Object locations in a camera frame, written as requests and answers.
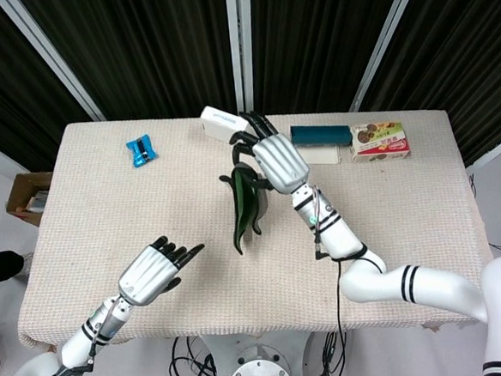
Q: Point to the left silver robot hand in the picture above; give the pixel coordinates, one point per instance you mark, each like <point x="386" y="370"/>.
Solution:
<point x="146" y="271"/>

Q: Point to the cookie box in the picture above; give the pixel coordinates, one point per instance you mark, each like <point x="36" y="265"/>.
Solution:
<point x="379" y="141"/>

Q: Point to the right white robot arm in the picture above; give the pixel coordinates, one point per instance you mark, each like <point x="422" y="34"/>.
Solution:
<point x="394" y="272"/>

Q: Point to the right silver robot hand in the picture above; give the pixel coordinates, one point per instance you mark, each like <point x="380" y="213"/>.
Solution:
<point x="279" y="159"/>

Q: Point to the white metal frame post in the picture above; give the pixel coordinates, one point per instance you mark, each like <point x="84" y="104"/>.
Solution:
<point x="384" y="38"/>
<point x="240" y="46"/>
<point x="50" y="60"/>

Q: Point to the brown cardboard box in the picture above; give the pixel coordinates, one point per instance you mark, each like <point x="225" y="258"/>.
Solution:
<point x="28" y="198"/>

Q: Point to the teal and white open box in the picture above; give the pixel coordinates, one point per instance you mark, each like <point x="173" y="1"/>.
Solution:
<point x="321" y="142"/>

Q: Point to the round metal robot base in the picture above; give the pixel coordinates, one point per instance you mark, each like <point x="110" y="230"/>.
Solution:
<point x="259" y="370"/>

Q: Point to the beige woven tablecloth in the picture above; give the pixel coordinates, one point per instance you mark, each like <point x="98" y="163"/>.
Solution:
<point x="193" y="226"/>

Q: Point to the blue snack packet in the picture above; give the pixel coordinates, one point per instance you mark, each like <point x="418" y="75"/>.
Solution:
<point x="141" y="151"/>

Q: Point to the dark grey cloth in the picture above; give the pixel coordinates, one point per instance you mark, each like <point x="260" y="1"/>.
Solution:
<point x="244" y="203"/>

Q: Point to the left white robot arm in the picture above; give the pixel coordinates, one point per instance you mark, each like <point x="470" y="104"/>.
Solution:
<point x="68" y="353"/>

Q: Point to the black shoe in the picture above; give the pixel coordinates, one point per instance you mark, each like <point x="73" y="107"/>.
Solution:
<point x="1" y="265"/>

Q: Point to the white rectangular box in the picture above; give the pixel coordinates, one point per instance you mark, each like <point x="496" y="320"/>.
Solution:
<point x="221" y="125"/>

